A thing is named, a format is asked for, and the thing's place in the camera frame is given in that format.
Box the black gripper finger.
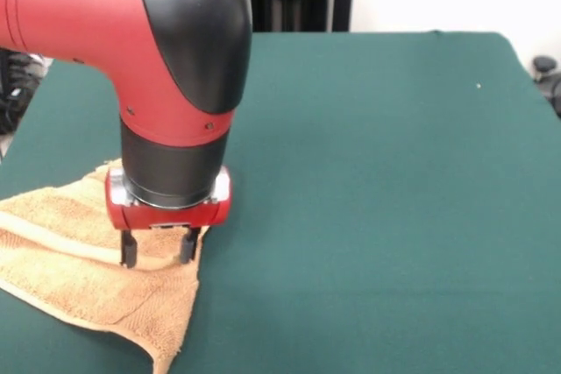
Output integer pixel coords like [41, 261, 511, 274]
[180, 226, 202, 265]
[119, 229, 139, 270]

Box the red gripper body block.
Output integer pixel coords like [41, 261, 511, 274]
[104, 165, 233, 232]

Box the tan terry towel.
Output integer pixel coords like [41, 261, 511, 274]
[0, 158, 207, 374]

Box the dark green table cloth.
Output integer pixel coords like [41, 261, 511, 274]
[0, 31, 561, 374]

